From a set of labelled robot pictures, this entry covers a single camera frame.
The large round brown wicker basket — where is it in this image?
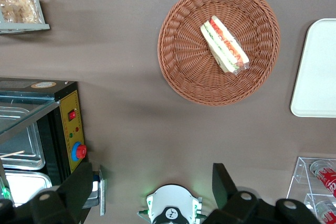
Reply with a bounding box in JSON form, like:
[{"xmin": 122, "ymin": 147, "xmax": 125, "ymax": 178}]
[{"xmin": 156, "ymin": 0, "xmax": 281, "ymax": 106}]

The bagged bread pack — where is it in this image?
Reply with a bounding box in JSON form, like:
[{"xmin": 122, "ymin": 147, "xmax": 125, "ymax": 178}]
[{"xmin": 0, "ymin": 0, "xmax": 43, "ymax": 24}]

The grey metal mounting bracket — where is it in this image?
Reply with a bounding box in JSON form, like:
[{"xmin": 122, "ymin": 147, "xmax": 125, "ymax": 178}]
[{"xmin": 82, "ymin": 165, "xmax": 107, "ymax": 217}]

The thin wooden stick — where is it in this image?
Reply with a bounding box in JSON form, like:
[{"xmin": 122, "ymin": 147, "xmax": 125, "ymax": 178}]
[{"xmin": 0, "ymin": 150, "xmax": 26, "ymax": 158}]

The cream plastic tray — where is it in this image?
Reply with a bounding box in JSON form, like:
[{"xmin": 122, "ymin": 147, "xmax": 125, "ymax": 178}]
[{"xmin": 290, "ymin": 18, "xmax": 336, "ymax": 118}]

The tray of packaged sandwiches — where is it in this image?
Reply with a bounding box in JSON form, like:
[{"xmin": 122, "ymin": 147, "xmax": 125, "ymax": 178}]
[{"xmin": 0, "ymin": 0, "xmax": 50, "ymax": 35}]

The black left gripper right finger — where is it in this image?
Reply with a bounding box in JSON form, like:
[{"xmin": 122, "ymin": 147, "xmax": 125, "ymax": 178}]
[{"xmin": 203, "ymin": 163, "xmax": 325, "ymax": 224}]

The clear acrylic can rack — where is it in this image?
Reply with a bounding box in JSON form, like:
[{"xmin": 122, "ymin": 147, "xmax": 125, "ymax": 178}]
[{"xmin": 286, "ymin": 156, "xmax": 336, "ymax": 224}]

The white left robot arm base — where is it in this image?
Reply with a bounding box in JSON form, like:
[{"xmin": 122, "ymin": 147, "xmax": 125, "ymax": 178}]
[{"xmin": 136, "ymin": 184, "xmax": 203, "ymax": 224}]

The plastic-wrapped triangle sandwich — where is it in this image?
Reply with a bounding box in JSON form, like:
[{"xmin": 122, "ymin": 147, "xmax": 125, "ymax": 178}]
[{"xmin": 200, "ymin": 15, "xmax": 250, "ymax": 75}]

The stainless steel food pan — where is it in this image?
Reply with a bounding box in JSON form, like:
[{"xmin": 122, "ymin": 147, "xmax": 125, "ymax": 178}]
[
  {"xmin": 0, "ymin": 106, "xmax": 46, "ymax": 171},
  {"xmin": 4, "ymin": 170, "xmax": 53, "ymax": 208}
]

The red emergency stop button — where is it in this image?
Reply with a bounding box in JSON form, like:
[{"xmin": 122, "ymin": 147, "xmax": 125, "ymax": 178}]
[{"xmin": 72, "ymin": 141, "xmax": 87, "ymax": 162}]

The black food warmer cabinet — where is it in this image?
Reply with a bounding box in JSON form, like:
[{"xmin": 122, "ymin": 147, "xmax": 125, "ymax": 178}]
[{"xmin": 0, "ymin": 77, "xmax": 87, "ymax": 206}]

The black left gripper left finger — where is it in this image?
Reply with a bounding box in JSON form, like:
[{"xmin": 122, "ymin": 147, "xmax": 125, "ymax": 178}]
[{"xmin": 0, "ymin": 162, "xmax": 93, "ymax": 224}]

